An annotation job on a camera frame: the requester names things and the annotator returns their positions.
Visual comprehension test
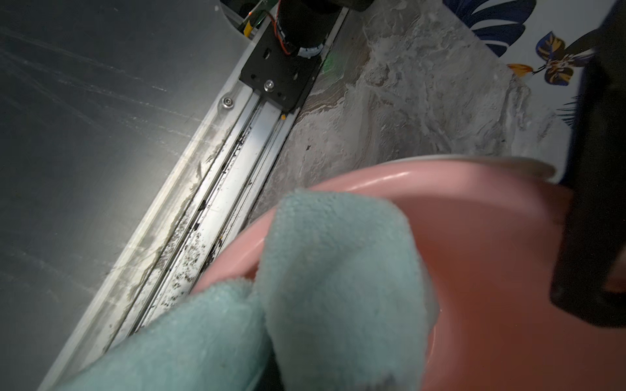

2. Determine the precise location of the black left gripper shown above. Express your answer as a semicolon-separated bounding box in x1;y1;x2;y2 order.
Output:
550;1;625;327

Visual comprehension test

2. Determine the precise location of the pink plastic bucket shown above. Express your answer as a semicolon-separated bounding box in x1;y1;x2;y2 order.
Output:
196;160;625;390

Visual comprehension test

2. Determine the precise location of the light teal cloth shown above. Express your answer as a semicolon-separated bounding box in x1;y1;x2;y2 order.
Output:
62;191;439;390

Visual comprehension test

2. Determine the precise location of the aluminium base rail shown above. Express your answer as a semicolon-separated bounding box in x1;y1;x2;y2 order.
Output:
36;7;350;391

